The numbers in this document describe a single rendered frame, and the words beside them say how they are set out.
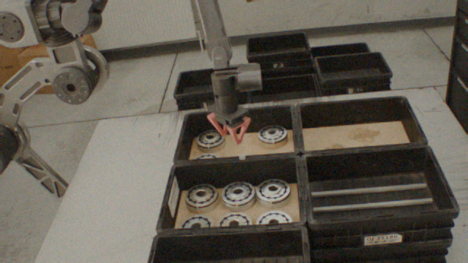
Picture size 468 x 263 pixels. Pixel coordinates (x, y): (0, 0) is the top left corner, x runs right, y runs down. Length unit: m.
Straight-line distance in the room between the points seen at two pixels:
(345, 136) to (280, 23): 2.94
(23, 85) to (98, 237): 0.65
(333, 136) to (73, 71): 0.92
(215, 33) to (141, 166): 0.87
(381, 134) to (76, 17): 1.07
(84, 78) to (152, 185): 0.48
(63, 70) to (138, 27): 2.92
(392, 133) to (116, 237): 1.02
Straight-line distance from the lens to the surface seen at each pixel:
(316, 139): 1.66
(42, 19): 1.31
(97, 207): 1.78
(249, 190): 1.43
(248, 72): 1.18
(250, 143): 1.67
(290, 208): 1.39
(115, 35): 4.59
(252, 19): 4.49
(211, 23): 1.18
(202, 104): 2.59
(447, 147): 1.88
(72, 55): 1.65
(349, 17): 4.58
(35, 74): 1.82
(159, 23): 4.46
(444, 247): 1.36
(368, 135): 1.68
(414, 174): 1.52
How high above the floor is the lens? 1.79
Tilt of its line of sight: 34 degrees down
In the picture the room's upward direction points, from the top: 9 degrees counter-clockwise
